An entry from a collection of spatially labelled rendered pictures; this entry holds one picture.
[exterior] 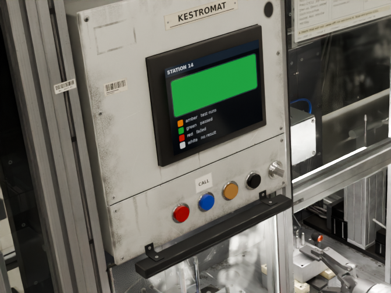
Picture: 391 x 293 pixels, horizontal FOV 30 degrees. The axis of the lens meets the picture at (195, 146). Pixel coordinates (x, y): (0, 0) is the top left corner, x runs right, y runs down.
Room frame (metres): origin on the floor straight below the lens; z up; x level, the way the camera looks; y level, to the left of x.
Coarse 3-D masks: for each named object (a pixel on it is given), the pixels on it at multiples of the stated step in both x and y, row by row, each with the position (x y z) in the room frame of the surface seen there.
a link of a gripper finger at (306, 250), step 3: (303, 246) 1.60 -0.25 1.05; (306, 246) 1.60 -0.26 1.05; (309, 246) 1.60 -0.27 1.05; (300, 249) 1.59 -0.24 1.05; (303, 249) 1.59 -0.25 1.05; (306, 249) 1.59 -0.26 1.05; (309, 249) 1.59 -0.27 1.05; (303, 252) 1.58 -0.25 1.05; (306, 252) 1.57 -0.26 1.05; (309, 252) 1.57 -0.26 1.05; (309, 255) 1.56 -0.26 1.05; (312, 255) 1.56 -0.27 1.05; (312, 258) 1.55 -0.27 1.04; (315, 258) 1.55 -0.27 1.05; (318, 258) 1.54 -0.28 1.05; (318, 261) 1.54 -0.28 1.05
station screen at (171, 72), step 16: (240, 48) 1.25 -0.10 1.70; (256, 48) 1.28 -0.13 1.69; (192, 64) 1.19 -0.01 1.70; (208, 64) 1.21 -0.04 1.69; (224, 64) 1.23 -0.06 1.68; (256, 64) 1.28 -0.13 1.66; (176, 80) 1.17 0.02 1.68; (256, 80) 1.27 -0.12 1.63; (240, 96) 1.25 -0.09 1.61; (256, 96) 1.27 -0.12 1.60; (192, 112) 1.19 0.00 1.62; (208, 112) 1.21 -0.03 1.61; (224, 112) 1.23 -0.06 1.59; (240, 112) 1.25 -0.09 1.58; (256, 112) 1.27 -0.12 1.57; (176, 128) 1.17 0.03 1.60; (192, 128) 1.18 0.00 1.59; (208, 128) 1.21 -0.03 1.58; (224, 128) 1.23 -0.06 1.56; (240, 128) 1.25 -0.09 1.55; (176, 144) 1.16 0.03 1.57; (192, 144) 1.18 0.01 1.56
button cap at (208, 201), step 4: (204, 196) 1.21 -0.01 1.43; (208, 196) 1.21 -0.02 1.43; (212, 196) 1.22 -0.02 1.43; (204, 200) 1.21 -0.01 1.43; (208, 200) 1.21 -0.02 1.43; (212, 200) 1.22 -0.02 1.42; (204, 204) 1.21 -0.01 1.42; (208, 204) 1.21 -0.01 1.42; (212, 204) 1.22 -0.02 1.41; (204, 208) 1.21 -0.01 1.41; (208, 208) 1.21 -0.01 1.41
